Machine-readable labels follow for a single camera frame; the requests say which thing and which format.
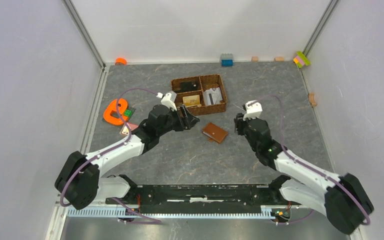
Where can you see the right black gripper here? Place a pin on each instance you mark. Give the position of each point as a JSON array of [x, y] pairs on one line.
[[239, 123]]

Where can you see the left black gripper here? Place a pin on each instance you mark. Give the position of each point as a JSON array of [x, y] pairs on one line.
[[187, 122]]

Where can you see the brown leather card holder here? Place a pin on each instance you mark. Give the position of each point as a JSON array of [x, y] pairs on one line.
[[214, 133]]

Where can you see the dark grey card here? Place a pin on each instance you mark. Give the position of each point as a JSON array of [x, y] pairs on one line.
[[188, 86]]

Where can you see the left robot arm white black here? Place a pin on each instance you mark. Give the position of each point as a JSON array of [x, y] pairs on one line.
[[81, 180]]

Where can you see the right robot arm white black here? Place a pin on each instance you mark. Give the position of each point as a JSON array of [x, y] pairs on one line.
[[341, 198]]

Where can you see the gold card in basket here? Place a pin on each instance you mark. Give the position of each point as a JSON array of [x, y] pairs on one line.
[[191, 100]]

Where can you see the white cards in basket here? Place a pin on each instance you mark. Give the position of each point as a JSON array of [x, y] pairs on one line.
[[212, 96]]

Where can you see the pink card on table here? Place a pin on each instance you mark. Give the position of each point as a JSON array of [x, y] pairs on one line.
[[126, 127]]

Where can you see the brown wicker divided basket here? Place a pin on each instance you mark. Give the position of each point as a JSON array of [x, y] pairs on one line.
[[205, 82]]

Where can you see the blue grey toy brick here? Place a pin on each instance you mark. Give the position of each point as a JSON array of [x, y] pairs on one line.
[[227, 59]]

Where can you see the small wooden block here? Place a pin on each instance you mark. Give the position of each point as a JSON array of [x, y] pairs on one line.
[[254, 59]]

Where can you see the green toy block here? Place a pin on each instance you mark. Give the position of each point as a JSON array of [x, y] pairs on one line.
[[128, 113]]

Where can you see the orange plastic letter toy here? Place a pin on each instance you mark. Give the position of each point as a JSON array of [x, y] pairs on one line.
[[110, 114]]

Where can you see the flat wooden block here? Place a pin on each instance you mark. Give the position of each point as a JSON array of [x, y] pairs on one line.
[[279, 59]]

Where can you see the wooden arch block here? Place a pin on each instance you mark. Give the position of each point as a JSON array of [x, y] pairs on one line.
[[312, 100]]

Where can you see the green pink yellow brick stack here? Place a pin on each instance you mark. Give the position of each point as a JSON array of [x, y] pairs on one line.
[[301, 60]]

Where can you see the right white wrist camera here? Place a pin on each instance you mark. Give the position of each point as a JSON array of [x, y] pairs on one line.
[[253, 110]]

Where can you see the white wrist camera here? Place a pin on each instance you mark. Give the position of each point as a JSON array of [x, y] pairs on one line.
[[253, 110], [168, 100]]

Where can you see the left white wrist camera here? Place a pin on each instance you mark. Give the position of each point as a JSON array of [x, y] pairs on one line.
[[168, 100]]

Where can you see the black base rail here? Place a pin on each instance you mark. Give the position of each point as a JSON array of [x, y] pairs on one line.
[[203, 198]]

